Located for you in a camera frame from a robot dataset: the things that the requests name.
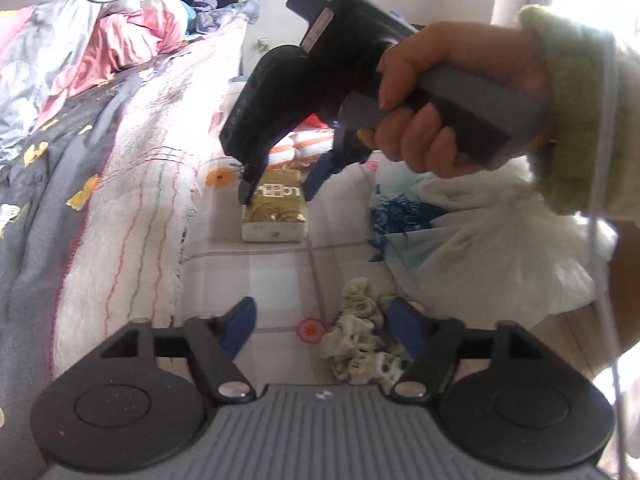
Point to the pink grey quilt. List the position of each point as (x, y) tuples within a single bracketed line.
[(75, 45)]

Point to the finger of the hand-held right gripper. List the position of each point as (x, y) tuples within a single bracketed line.
[(255, 110), (325, 170)]

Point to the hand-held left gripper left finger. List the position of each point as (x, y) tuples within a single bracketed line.
[(239, 327)]

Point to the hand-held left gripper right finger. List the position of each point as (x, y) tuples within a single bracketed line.
[(407, 327)]

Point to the small gold box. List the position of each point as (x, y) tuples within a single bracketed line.
[(275, 215)]

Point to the translucent plastic bag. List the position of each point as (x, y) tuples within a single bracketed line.
[(475, 250)]

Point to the blue purple cloth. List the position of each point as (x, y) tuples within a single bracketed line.
[(220, 15)]

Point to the orange striped socks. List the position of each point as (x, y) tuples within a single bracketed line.
[(305, 147)]

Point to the grey printed blanket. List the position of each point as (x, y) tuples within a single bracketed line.
[(35, 240)]

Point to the person's right hand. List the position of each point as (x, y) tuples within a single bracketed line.
[(450, 45)]

